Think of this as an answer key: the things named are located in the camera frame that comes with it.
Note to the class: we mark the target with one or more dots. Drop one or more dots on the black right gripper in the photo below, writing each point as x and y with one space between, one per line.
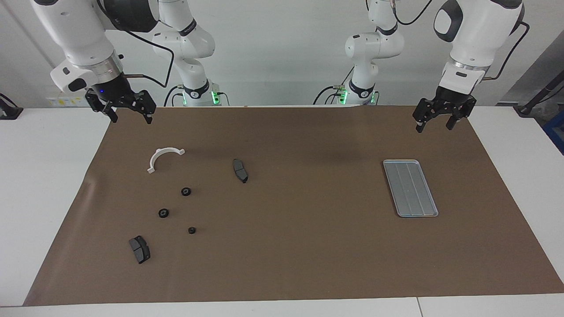
115 92

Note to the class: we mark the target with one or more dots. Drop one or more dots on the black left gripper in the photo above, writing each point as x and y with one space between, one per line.
456 100

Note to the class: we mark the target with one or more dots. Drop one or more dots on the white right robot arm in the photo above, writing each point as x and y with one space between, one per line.
75 35

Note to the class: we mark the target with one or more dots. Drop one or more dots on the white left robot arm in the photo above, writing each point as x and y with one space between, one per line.
480 31

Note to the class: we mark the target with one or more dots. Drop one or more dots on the silver metal tray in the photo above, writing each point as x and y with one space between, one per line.
410 189

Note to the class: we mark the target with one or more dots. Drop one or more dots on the black tripod leg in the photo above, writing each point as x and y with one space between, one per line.
539 97

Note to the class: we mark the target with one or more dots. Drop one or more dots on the blue box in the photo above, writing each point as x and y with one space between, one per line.
556 132

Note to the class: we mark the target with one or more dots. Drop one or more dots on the black stand foot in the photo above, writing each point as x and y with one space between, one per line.
9 110

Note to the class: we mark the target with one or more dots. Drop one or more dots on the long grey brake pad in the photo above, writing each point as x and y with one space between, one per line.
240 169

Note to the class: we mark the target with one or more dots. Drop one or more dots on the short grey brake pad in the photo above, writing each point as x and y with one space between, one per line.
140 250

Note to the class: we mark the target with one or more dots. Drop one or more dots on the brown table mat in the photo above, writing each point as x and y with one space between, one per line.
308 242

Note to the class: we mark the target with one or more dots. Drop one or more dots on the wall socket strip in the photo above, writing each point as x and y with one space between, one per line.
66 101

